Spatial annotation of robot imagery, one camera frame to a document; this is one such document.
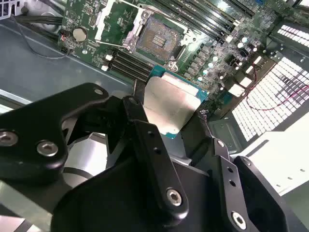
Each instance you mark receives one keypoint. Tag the metal socket cover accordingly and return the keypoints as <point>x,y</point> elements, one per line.
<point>104,21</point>

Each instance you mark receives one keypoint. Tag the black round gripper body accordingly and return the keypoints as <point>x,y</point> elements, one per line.
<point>120,193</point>

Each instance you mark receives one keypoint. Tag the silver-topped CPU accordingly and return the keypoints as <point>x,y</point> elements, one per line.
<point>169,104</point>

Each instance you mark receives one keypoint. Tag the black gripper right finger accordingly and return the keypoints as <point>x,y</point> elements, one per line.
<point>224,169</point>

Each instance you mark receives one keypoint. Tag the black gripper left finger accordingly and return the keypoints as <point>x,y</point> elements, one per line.
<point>36,125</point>

